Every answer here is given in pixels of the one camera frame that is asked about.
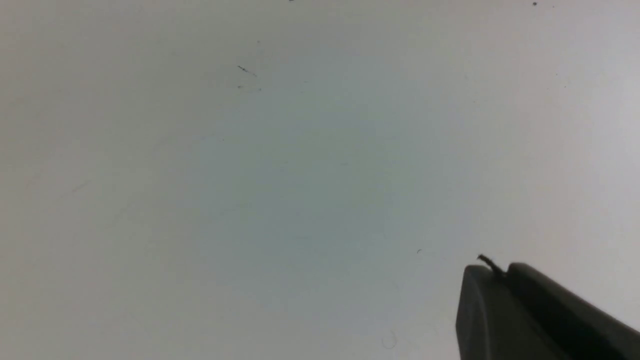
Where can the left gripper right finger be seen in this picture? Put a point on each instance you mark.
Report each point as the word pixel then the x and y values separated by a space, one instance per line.
pixel 580 329

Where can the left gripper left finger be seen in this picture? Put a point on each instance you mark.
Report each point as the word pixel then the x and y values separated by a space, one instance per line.
pixel 491 324

